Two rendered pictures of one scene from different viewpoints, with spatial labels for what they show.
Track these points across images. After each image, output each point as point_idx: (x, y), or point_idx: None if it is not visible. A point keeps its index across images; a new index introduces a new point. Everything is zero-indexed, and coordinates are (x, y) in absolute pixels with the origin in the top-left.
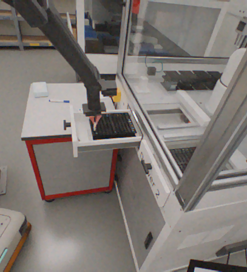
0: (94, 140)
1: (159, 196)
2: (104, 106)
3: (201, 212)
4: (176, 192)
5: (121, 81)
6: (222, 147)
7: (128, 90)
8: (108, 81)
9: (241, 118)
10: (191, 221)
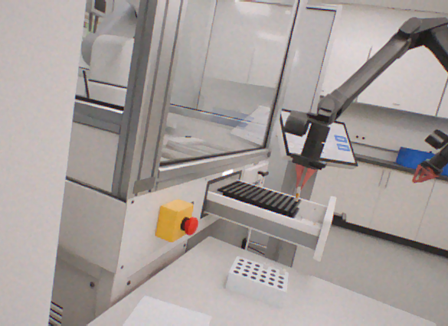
0: (301, 199)
1: (263, 177)
2: (295, 153)
3: None
4: (268, 154)
5: (180, 171)
6: (284, 96)
7: (205, 160)
8: (302, 112)
9: (289, 78)
10: None
